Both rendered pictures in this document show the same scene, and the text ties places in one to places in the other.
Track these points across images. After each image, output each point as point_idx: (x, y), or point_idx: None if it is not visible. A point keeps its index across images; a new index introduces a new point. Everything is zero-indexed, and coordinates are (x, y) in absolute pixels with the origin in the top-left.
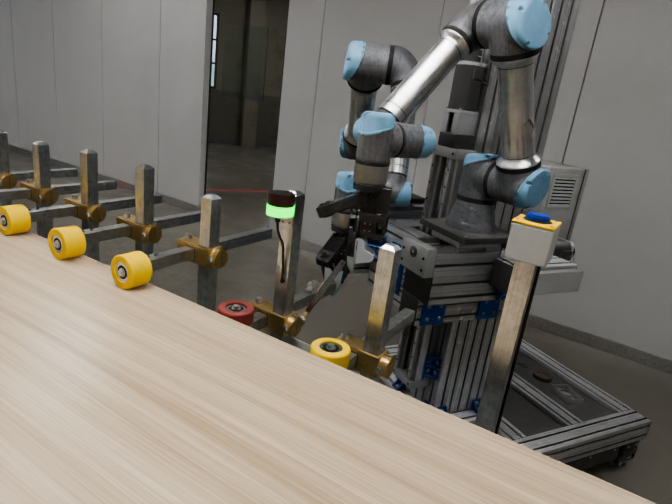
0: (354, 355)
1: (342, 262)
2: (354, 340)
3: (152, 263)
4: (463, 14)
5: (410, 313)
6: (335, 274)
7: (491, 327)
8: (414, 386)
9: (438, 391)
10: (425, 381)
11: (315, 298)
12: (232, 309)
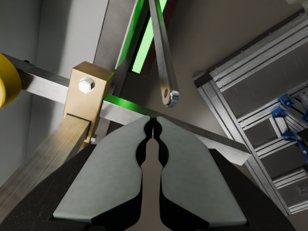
0: (60, 101)
1: (166, 97)
2: (89, 99)
3: None
4: None
5: (229, 160)
6: (158, 65)
7: None
8: (300, 97)
9: (293, 116)
10: (306, 107)
11: (153, 8)
12: None
